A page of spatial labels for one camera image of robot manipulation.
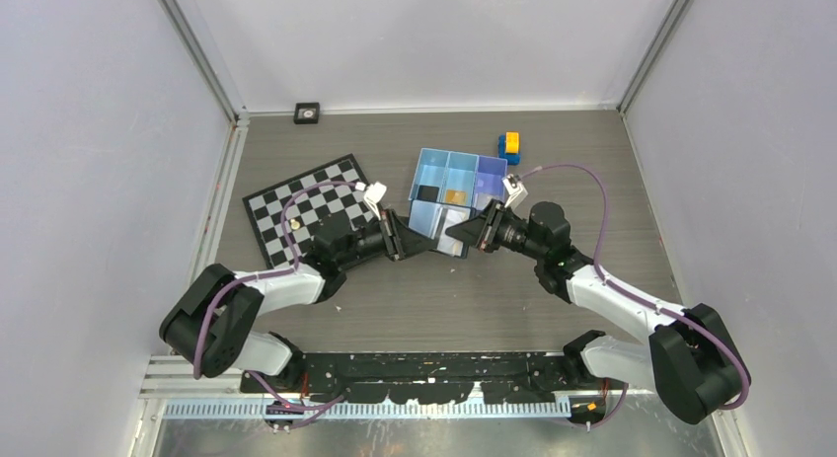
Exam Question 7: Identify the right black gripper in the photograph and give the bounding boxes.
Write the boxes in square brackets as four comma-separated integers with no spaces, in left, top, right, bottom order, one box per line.
[445,199,547,263]

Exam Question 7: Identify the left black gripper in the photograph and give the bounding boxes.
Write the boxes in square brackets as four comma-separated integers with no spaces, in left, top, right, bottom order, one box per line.
[337,209,437,267]

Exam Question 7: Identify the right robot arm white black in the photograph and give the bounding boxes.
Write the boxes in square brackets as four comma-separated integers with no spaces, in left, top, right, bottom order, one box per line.
[445,200,751,424]

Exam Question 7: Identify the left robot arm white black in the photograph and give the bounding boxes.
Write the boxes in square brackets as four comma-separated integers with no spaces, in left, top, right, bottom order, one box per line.
[159,209,435,392]

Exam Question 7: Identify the orange square item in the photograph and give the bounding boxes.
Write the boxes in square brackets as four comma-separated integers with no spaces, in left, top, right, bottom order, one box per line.
[444,190,468,205]

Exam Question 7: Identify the purple bin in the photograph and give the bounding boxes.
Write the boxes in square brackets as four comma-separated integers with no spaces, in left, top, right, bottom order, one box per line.
[471,155,507,210]

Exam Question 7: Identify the black square item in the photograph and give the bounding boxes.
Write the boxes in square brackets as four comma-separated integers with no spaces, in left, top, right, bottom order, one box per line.
[416,185,439,202]

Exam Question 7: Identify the light blue bin middle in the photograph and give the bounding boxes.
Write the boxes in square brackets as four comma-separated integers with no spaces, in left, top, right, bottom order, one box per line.
[439,151,478,207]

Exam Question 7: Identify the light blue bin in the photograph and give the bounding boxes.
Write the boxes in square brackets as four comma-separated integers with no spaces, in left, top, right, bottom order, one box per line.
[408,148,450,201]
[439,151,478,207]

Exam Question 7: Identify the light blue bin left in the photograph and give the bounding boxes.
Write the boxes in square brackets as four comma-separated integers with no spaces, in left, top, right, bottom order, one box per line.
[408,148,450,201]

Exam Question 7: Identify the blue yellow toy blocks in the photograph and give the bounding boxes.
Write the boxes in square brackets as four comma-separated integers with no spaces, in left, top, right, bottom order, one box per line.
[497,131,521,166]

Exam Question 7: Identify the black white chessboard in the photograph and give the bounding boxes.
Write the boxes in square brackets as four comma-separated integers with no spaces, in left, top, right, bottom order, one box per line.
[243,154,374,268]

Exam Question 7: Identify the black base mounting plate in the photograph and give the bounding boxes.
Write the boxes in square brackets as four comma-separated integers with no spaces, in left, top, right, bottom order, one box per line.
[263,351,619,405]

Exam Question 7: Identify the small black square box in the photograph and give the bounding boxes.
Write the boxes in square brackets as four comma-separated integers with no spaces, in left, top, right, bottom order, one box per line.
[293,102,321,125]

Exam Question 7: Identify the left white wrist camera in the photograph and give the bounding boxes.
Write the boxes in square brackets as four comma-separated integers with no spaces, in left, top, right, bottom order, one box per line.
[362,182,387,216]

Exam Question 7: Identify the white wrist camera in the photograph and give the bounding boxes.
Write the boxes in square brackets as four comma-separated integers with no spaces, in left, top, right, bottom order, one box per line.
[362,182,387,216]
[502,174,528,210]

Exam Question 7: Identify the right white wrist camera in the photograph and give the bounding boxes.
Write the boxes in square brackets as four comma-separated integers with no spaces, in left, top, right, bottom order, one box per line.
[502,174,528,210]

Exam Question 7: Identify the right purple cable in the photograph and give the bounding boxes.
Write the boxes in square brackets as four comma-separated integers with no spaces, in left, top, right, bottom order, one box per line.
[519,164,753,431]

